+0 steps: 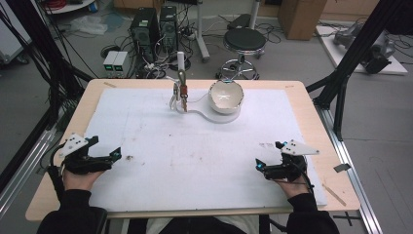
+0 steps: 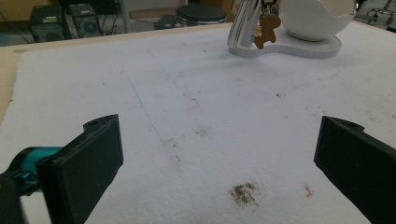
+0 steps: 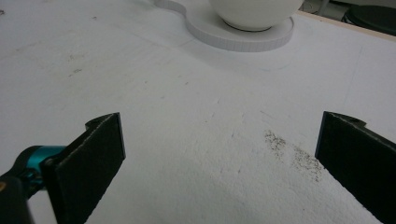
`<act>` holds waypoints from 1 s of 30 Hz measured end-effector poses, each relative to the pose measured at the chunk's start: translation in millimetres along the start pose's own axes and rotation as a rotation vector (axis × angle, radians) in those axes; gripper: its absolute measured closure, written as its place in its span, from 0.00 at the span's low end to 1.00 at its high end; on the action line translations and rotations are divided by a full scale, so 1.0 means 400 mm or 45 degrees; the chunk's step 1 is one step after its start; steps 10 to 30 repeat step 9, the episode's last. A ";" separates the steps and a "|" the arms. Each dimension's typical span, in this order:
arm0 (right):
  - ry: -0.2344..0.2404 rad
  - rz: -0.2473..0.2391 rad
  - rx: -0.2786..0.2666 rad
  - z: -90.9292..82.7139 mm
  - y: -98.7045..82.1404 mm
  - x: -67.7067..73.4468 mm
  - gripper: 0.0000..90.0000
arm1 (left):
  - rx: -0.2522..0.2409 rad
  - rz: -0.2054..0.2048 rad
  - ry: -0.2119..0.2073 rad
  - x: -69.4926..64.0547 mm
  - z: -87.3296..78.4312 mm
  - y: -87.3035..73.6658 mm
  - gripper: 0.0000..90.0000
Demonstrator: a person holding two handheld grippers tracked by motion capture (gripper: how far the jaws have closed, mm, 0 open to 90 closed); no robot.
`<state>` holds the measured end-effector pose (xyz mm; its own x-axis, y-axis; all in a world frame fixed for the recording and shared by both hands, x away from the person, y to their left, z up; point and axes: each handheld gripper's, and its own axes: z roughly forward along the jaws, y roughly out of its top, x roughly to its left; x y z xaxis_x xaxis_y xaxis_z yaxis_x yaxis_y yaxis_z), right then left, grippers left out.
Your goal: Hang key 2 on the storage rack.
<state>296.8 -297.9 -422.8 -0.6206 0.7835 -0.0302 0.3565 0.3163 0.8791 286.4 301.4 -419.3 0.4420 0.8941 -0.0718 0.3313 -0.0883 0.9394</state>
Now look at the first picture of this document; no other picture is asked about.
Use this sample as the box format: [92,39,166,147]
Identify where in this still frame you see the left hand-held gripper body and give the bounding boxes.
[57,132,113,176]

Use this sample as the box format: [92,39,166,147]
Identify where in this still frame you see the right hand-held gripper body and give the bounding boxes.
[263,139,320,183]

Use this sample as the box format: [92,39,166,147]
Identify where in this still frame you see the white key stand with pole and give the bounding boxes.
[169,51,244,125]

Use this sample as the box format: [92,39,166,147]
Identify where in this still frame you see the person's right hand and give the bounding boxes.
[276,177,311,199]

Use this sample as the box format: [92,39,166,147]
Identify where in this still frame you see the person's left hand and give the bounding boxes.
[62,171,105,192]

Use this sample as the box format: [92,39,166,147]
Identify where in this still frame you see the thin wooden stick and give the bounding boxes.
[321,183,348,208]

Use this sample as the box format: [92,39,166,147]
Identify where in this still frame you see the black tape piece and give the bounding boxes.
[333,163,353,174]

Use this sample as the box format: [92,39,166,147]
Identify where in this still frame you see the white foam mat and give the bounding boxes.
[83,87,328,213]

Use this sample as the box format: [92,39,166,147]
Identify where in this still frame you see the white bowl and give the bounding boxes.
[208,80,244,115]

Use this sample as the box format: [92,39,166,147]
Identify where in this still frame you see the white power supply unit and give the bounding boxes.
[102,51,119,78]
[113,51,130,78]

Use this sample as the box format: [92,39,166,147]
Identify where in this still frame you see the white floor board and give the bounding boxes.
[315,24,409,76]

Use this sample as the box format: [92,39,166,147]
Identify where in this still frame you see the black round stool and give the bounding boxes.
[216,27,268,81]

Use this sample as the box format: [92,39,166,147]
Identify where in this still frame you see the clear plastic bag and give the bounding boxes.
[69,14,109,36]

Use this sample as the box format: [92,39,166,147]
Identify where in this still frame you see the wide black computer tower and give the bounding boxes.
[129,7,161,63]

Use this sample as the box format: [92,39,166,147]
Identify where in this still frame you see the brown cardboard box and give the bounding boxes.
[277,0,328,42]

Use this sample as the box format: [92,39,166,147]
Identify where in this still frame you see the grey robot parts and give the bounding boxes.
[333,21,396,75]

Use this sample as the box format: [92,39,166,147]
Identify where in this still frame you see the narrow black computer tower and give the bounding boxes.
[159,4,179,54]

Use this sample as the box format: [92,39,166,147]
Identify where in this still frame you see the right hand-held gripper cable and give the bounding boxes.
[290,161,316,193]

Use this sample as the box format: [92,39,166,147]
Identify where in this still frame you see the hand-held gripper cable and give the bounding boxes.
[48,144,67,204]
[290,161,316,193]

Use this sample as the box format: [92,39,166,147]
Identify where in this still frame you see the left hand-held gripper cable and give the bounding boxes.
[48,144,67,204]

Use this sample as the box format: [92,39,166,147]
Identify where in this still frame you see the aluminium rail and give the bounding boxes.
[0,127,56,216]
[313,103,385,234]

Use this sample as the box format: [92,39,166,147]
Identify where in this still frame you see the black metal frame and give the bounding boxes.
[0,0,95,193]
[306,0,413,141]

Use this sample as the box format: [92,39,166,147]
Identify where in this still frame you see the grey stand post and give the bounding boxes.
[194,0,211,63]

